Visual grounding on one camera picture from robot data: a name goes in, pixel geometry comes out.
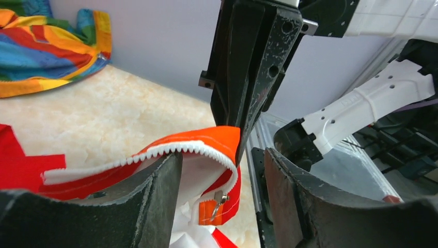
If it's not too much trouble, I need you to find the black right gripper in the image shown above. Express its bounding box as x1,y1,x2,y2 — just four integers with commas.
236,0,359,163

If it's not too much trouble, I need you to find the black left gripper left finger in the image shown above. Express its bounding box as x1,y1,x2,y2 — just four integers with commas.
1,153,182,247

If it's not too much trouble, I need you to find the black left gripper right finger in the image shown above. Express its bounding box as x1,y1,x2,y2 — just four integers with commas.
264,148,437,247

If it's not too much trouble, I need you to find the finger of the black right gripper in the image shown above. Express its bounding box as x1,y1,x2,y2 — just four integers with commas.
199,1,265,127

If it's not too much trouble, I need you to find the red white cartoon jacket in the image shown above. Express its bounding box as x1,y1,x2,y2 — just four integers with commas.
1,125,241,247

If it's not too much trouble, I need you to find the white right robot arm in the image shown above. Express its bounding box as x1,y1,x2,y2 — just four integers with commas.
199,1,437,170

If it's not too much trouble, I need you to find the rainbow striped garment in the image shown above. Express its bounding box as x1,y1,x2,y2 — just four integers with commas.
1,1,112,98

